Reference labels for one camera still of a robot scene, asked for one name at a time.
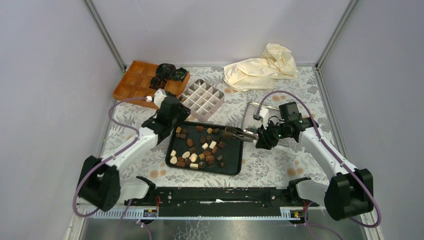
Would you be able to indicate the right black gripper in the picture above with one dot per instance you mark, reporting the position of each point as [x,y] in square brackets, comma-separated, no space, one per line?
[265,141]

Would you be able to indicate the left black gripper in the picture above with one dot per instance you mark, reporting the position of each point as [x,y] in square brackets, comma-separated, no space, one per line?
[184,112]

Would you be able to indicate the metal serving tongs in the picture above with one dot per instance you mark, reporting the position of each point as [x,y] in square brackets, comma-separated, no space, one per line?
[237,133]

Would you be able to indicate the black plastic tray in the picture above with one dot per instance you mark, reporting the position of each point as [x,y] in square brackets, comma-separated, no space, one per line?
[224,159]

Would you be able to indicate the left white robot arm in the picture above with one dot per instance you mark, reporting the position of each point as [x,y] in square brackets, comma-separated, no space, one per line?
[99,180]

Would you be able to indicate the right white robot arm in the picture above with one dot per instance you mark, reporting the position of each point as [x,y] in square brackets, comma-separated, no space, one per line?
[350,189]

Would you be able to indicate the white oval chocolate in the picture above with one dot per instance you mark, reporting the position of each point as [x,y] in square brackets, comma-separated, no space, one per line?
[186,155]

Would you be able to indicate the white chocolate piece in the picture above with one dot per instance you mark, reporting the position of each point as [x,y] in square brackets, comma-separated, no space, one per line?
[212,145]

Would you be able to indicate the floral table mat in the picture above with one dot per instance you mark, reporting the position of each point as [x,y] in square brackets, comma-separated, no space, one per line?
[260,168]

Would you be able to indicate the pink grid box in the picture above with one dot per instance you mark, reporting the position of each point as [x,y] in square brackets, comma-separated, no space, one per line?
[202,99]

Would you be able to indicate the dark paper cup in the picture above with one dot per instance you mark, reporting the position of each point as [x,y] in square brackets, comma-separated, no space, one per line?
[165,70]
[157,83]
[179,75]

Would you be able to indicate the orange compartment box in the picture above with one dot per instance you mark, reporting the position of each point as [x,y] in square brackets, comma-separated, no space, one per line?
[135,84]

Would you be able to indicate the cream cloth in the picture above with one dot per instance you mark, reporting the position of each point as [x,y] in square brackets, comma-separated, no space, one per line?
[260,73]

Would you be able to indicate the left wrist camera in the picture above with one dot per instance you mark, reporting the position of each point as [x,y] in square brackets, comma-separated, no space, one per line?
[157,97]

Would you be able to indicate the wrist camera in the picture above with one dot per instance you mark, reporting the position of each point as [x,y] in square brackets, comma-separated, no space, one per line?
[263,115]
[157,97]

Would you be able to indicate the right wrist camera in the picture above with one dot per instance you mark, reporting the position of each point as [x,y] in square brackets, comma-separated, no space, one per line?
[263,115]

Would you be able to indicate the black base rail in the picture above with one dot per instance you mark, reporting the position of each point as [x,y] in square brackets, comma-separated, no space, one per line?
[220,202]

